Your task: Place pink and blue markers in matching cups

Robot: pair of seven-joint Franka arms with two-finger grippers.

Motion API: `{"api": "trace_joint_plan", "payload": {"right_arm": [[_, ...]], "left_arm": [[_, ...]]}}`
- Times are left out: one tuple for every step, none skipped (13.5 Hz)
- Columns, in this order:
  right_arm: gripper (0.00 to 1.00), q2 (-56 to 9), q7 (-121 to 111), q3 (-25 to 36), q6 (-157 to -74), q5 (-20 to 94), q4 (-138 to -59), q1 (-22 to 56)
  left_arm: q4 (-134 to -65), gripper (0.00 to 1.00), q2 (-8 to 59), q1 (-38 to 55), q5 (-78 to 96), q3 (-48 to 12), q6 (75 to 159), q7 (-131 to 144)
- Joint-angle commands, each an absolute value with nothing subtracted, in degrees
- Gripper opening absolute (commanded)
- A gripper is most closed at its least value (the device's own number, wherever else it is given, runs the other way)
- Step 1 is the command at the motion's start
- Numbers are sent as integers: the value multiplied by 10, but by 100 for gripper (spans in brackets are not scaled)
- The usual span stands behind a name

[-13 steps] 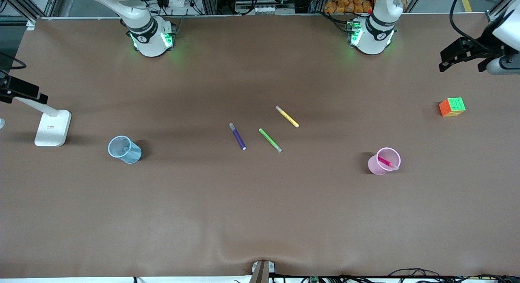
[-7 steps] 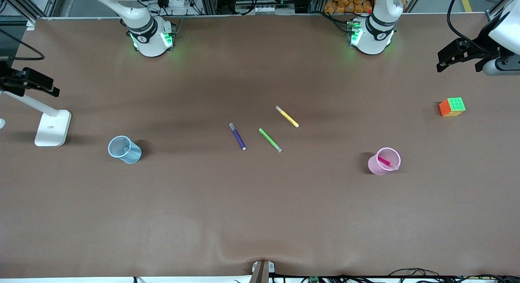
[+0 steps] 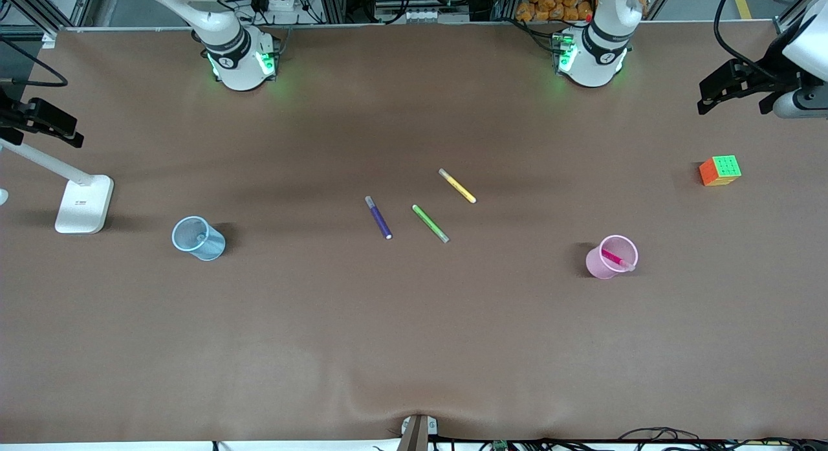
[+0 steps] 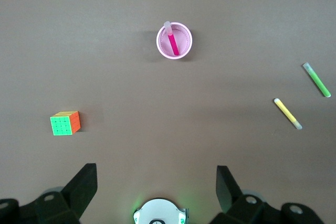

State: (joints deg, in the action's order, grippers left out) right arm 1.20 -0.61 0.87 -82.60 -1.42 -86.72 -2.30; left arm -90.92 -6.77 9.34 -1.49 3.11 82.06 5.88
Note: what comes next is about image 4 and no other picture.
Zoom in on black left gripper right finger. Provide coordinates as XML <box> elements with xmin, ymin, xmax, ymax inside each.
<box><xmin>211</xmin><ymin>165</ymin><xmax>325</xmax><ymax>224</ymax></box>

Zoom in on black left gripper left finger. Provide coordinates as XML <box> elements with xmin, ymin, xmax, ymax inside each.
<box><xmin>0</xmin><ymin>163</ymin><xmax>98</xmax><ymax>224</ymax></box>

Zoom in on pink marker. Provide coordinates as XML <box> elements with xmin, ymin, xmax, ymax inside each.
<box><xmin>163</xmin><ymin>20</ymin><xmax>180</xmax><ymax>57</ymax></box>

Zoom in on multicolour puzzle cube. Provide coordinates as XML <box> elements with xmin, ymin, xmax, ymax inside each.
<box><xmin>49</xmin><ymin>110</ymin><xmax>81</xmax><ymax>136</ymax></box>

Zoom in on yellow marker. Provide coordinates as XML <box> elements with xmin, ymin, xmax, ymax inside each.
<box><xmin>274</xmin><ymin>98</ymin><xmax>303</xmax><ymax>131</ymax></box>

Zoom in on green marker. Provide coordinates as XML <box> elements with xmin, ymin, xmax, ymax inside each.
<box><xmin>302</xmin><ymin>62</ymin><xmax>332</xmax><ymax>98</ymax></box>

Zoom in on pink mesh cup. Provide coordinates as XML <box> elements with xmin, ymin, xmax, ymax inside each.
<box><xmin>156</xmin><ymin>22</ymin><xmax>193</xmax><ymax>60</ymax></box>

